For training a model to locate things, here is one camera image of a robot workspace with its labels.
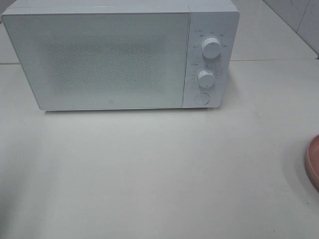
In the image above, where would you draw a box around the round white door release button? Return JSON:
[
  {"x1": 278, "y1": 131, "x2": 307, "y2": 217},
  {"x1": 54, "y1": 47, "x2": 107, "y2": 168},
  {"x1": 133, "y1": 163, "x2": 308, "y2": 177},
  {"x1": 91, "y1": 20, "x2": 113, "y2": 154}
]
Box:
[{"x1": 194, "y1": 93, "x2": 210, "y2": 105}]

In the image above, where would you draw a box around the white microwave knob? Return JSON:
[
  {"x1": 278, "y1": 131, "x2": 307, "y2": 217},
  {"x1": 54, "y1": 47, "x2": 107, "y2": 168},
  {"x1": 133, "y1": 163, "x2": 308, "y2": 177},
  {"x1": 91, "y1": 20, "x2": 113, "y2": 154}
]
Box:
[
  {"x1": 200, "y1": 36, "x2": 221, "y2": 59},
  {"x1": 197, "y1": 70, "x2": 216, "y2": 88}
]

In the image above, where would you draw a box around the white microwave door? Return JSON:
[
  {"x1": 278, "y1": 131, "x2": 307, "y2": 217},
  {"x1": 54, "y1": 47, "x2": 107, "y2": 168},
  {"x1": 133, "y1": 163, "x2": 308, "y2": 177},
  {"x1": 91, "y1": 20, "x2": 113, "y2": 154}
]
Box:
[{"x1": 3, "y1": 13, "x2": 189, "y2": 111}]

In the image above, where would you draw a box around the pink round plate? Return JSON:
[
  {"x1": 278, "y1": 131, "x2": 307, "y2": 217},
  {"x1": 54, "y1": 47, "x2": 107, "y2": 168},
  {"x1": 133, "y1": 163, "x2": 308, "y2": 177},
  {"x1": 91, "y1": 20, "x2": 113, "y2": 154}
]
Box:
[{"x1": 305, "y1": 135, "x2": 319, "y2": 192}]

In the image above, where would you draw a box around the white microwave oven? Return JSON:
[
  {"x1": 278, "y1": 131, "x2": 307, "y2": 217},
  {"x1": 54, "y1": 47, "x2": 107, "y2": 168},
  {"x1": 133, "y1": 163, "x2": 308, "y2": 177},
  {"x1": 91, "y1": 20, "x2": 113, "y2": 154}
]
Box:
[{"x1": 1, "y1": 0, "x2": 240, "y2": 110}]

